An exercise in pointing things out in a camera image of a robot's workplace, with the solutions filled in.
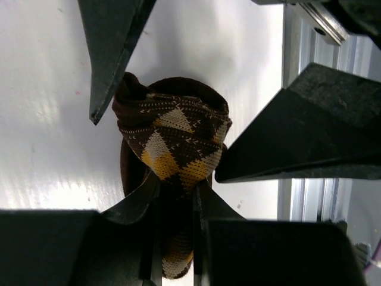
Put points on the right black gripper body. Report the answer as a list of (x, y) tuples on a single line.
[(336, 15)]

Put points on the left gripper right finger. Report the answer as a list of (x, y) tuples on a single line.
[(231, 250)]

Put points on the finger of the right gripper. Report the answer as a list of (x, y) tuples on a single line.
[(325, 124), (112, 29)]

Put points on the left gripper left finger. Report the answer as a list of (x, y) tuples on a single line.
[(120, 246)]

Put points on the brown argyle sock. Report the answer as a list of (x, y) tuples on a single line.
[(175, 128)]

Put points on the aluminium frame rail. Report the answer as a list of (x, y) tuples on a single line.
[(319, 199)]

